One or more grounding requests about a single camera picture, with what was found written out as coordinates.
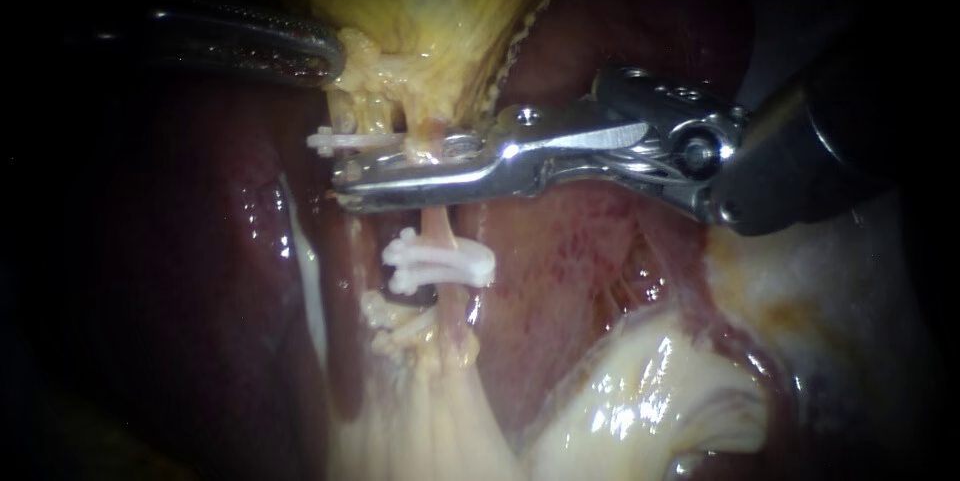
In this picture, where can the gallbladder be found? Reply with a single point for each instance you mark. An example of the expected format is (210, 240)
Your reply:
(420, 8)

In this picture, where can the right arm instrument jaw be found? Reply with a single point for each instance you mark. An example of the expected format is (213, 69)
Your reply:
(491, 132)
(435, 179)

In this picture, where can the left arm instrument jaw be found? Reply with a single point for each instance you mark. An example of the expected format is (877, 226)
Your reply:
(247, 42)

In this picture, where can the dark red liver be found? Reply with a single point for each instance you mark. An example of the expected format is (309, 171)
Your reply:
(570, 256)

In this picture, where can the dark right arm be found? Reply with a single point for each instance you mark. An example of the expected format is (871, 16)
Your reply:
(802, 158)

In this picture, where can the right arm instrument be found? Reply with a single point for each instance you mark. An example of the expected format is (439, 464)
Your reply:
(660, 132)

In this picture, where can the white clip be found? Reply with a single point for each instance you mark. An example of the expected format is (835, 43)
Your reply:
(360, 140)
(457, 275)
(450, 250)

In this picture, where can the pale fatty tissue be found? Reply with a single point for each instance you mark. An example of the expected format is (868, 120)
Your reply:
(420, 421)
(645, 398)
(825, 293)

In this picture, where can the thin tube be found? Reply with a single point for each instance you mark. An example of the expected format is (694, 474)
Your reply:
(365, 113)
(436, 226)

